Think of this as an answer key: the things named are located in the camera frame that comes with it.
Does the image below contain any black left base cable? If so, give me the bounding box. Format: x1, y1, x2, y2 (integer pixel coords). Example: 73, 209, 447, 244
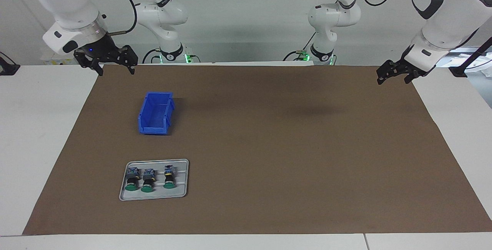
283, 31, 317, 61

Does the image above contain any brown table mat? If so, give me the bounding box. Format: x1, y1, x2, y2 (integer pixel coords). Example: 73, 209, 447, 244
22, 65, 492, 236

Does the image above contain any white background box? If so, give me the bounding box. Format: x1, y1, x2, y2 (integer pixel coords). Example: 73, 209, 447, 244
42, 52, 77, 66

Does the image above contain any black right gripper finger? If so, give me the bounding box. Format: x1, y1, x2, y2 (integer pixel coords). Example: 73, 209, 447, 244
74, 48, 104, 77
117, 45, 138, 75

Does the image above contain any black base cable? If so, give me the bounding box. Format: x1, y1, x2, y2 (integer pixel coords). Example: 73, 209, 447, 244
283, 31, 317, 61
142, 48, 162, 64

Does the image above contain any blue plastic bin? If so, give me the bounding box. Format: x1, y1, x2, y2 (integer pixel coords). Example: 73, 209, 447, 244
138, 92, 176, 135

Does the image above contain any green push button switch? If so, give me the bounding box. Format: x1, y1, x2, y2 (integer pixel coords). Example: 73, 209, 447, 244
163, 165, 178, 189
140, 168, 157, 193
125, 167, 141, 192

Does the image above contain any grey metal tray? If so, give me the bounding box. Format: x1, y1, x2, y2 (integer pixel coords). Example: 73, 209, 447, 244
118, 159, 190, 202

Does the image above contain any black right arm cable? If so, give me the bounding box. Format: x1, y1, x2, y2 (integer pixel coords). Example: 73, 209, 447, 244
106, 0, 138, 37

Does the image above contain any black angled stand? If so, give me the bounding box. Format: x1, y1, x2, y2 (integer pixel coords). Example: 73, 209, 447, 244
449, 37, 492, 78

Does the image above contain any white crumpled sheet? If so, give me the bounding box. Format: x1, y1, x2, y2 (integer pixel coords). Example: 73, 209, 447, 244
446, 48, 492, 78

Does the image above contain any black table clamp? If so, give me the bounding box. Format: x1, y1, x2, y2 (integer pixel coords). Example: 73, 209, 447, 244
0, 52, 20, 76

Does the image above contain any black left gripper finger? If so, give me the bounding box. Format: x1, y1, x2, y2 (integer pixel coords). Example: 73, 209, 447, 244
376, 60, 401, 85
404, 69, 421, 84

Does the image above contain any black right base cable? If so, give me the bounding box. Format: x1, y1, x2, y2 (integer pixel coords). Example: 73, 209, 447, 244
142, 48, 162, 64

